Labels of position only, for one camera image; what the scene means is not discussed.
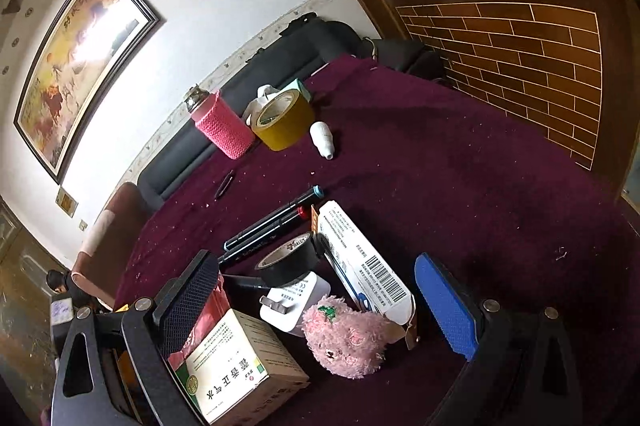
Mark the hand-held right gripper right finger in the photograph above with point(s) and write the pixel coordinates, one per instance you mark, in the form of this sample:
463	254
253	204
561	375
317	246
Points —
445	306

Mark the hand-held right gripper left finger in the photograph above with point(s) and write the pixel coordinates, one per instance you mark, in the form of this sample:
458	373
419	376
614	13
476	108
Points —
192	296

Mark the red foil packet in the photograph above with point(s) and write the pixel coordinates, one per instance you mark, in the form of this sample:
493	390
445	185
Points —
210	311

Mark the white green medicine box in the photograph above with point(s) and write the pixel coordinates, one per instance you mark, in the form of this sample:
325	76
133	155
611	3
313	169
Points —
235	356

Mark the white barcode box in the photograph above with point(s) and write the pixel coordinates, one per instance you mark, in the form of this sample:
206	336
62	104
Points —
360	251

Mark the white charger plug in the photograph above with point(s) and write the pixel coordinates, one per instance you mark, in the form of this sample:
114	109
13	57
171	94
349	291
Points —
295	306

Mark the pink plush toy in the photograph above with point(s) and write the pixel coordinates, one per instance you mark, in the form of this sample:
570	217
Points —
345	341

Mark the black tape roll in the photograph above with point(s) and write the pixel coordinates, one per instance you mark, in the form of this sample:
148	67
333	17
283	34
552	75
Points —
295	268

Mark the black marker red caps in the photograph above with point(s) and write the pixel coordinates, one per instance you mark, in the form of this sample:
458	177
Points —
277	228

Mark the black marker blue caps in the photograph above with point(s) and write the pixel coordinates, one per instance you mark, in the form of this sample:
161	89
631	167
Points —
270	217

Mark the thick black pen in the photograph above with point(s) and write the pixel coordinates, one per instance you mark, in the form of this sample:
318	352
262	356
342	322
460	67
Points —
245	282

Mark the brown chair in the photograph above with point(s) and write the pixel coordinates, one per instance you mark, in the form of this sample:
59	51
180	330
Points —
120	231

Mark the thin black pen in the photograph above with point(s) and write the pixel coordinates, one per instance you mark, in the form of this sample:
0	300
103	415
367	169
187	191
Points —
225	184

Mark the maroon tablecloth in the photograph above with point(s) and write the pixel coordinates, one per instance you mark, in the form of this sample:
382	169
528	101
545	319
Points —
450	181

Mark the yellow tape roll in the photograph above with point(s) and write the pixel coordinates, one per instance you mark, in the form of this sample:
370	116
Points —
285	133

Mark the white crumpled item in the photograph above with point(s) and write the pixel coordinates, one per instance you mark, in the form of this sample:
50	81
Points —
252	108

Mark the teal small box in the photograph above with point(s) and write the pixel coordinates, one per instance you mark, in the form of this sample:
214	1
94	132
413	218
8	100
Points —
303	90

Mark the black bag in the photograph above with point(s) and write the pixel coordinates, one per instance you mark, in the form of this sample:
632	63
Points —
405	55

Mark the black leather sofa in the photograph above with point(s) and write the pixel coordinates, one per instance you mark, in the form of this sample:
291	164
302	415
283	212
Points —
280	55

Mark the wooden brick-pattern counter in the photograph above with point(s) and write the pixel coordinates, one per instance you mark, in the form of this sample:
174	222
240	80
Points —
525	55

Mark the framed landscape painting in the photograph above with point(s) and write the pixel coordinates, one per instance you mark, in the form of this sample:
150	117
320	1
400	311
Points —
75	55

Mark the small golden wall plaque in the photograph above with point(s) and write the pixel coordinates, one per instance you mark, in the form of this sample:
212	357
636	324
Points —
67	202

